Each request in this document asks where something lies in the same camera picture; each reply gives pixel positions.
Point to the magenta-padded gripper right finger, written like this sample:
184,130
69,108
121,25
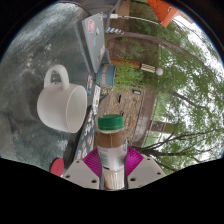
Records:
145,171

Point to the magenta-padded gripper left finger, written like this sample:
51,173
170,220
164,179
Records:
80,173

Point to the green-capped brown drink bottle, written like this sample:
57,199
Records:
111,153

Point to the dark-trunked leafy tree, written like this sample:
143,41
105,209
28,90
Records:
150,151

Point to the flat round red coaster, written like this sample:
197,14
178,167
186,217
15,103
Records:
57,167

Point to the black laptop with stickers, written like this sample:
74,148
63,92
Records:
83,140

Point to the white ceramic mug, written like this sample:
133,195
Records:
55,105

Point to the white printed paper sheet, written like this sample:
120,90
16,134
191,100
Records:
96,100

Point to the colourful printed card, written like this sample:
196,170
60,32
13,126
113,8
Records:
89,85

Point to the leaning thin-trunked tree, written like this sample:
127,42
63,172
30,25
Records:
150,39

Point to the orange patio umbrella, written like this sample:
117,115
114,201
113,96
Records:
165,11

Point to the grey metal mesh chair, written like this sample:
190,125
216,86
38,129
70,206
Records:
111,6

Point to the globe-topped wooden lamp post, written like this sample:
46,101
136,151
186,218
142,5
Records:
130,63

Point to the blue yellow striped post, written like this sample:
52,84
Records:
115,31

